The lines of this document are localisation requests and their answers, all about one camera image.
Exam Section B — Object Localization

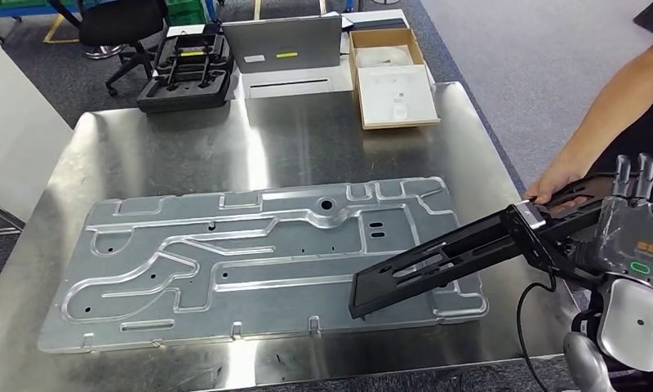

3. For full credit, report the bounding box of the tan edged white box lid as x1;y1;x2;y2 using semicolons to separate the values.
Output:
357;65;441;131

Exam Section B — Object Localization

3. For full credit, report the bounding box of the chrome round floor base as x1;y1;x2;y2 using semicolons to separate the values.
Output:
82;44;127;60

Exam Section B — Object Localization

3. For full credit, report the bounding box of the stainless steel workbench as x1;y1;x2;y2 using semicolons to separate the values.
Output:
0;82;579;392

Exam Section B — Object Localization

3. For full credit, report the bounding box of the white flat box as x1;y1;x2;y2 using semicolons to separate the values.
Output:
239;67;354;100

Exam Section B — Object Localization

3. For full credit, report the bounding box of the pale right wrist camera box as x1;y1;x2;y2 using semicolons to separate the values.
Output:
515;201;548;231

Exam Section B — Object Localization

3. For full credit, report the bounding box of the white paper card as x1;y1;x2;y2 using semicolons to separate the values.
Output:
166;24;206;38

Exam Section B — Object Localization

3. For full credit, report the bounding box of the black flat box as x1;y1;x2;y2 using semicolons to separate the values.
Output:
345;17;409;33

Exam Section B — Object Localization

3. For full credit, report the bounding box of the silver laptop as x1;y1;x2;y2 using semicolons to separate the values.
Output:
222;13;343;74

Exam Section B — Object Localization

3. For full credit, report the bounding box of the thin black camera cable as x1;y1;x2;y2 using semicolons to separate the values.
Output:
517;270;557;392

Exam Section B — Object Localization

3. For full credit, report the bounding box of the stamped grey metal panel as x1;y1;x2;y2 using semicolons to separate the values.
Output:
37;176;490;355

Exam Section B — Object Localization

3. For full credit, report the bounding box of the steel side table frame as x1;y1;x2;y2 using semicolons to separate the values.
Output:
0;194;26;238

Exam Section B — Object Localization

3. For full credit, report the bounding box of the white side panel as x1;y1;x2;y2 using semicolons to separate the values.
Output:
0;40;74;224

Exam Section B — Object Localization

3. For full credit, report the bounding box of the blue metal cart frame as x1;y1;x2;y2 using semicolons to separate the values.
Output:
0;0;84;43

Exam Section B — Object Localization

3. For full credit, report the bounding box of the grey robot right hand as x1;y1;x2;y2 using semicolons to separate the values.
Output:
566;153;653;287

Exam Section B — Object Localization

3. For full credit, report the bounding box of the green plastic crate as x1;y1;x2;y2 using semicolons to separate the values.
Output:
164;0;209;27

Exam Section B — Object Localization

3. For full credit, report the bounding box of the long black plastic part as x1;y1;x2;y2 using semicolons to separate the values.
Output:
348;172;620;321

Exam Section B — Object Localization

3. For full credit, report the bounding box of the black office chair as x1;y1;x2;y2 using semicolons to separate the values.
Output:
47;0;170;99

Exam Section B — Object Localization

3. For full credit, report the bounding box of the open brown cardboard box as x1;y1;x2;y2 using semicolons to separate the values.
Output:
349;28;426;87

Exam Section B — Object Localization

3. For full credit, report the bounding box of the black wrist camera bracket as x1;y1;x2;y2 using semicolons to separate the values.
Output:
502;204;611;291

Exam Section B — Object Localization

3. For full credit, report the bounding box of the black foam case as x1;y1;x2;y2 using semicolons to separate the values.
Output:
135;32;236;114

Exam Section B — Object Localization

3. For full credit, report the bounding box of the person's right hand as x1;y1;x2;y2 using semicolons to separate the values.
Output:
523;159;595;213

